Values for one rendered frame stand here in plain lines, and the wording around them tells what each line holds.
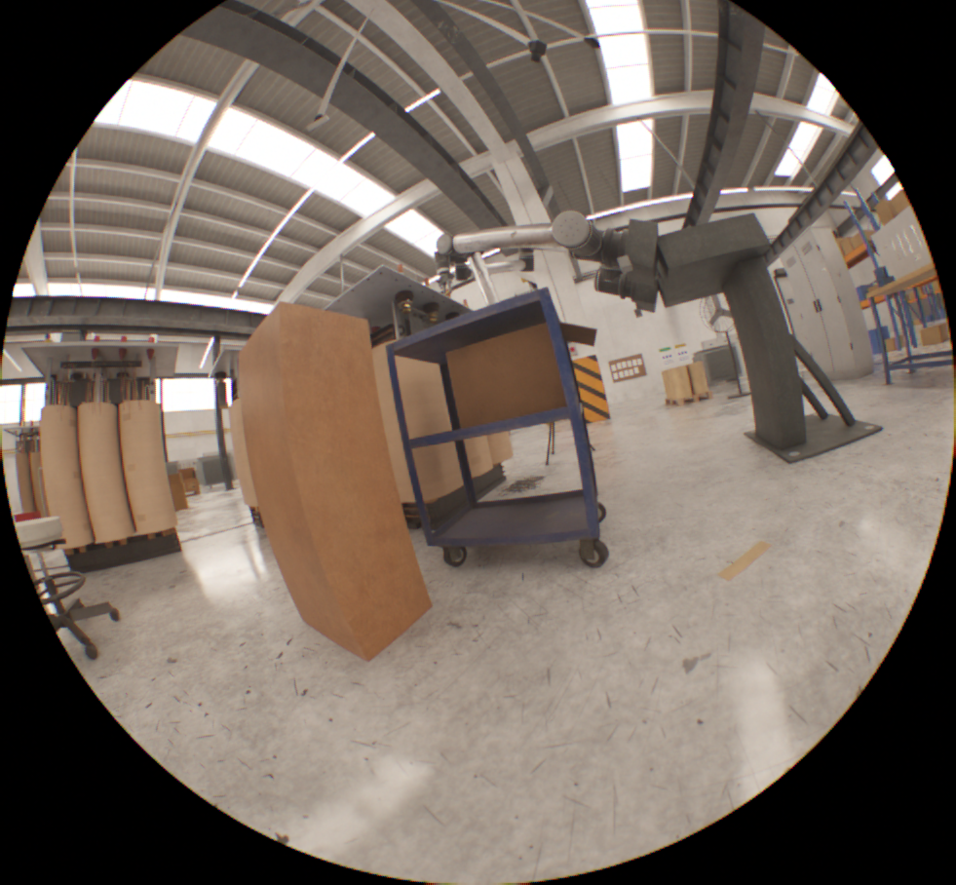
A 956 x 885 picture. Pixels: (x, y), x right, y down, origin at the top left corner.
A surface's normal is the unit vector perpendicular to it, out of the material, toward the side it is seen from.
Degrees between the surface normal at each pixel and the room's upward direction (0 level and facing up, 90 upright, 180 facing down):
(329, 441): 90
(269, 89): 174
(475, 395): 90
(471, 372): 90
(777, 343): 90
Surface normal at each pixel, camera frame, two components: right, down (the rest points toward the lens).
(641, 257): -0.58, 0.07
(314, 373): 0.87, -0.21
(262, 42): 0.21, 0.98
